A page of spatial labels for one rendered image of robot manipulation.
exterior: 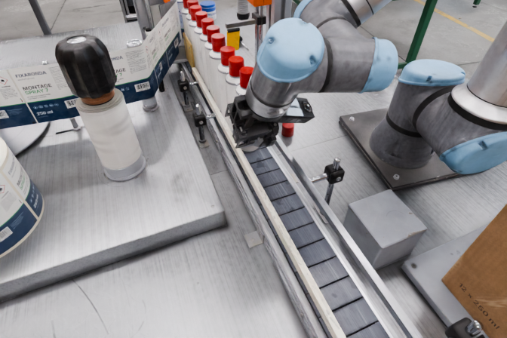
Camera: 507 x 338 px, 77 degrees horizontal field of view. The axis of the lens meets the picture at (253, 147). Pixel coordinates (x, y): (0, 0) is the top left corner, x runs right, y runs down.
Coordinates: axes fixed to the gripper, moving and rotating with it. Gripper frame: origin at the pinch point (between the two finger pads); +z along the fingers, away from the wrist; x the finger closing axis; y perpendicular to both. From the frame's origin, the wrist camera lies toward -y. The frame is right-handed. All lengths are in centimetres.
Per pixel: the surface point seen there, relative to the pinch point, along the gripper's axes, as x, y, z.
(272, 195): 13.3, 1.3, -1.5
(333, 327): 35.0, 4.5, -18.0
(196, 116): -12.1, 9.9, 8.7
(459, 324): 38.2, -8.5, -26.1
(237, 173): 5.7, 5.8, 3.2
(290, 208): 17.0, -0.6, -3.6
